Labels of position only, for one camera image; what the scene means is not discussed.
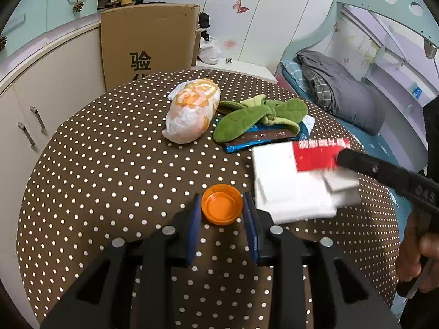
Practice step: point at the right hand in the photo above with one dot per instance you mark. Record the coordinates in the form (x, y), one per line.
(411, 250)

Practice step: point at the beige curved cabinet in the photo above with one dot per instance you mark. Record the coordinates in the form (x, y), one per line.
(44, 91)

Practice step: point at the white red paper box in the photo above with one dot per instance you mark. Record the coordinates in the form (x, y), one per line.
(300, 180)

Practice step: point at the brown polka dot tablecloth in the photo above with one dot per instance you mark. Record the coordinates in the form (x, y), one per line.
(108, 172)

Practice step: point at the mint green drawer cabinet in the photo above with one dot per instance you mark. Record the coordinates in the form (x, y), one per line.
(32, 18)

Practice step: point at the large cardboard box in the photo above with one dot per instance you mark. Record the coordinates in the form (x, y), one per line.
(139, 40)

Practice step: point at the orange white plastic bag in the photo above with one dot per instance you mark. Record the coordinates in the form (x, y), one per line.
(193, 105)

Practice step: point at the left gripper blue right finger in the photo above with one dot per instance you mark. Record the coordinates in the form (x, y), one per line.
(257, 224)

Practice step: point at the blue foil wrapper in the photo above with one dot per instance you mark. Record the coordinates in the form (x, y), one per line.
(259, 135)

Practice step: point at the grey folded blanket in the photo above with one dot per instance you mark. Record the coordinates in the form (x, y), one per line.
(337, 91)

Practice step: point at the mint green bed headboard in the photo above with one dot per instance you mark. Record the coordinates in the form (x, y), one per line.
(412, 14)

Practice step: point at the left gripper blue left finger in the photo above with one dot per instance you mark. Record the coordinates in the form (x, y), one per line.
(187, 223)

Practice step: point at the orange plastic lid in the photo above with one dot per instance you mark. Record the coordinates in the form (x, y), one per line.
(222, 204)

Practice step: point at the green plush leaf toy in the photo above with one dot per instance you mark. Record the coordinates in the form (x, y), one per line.
(239, 117)

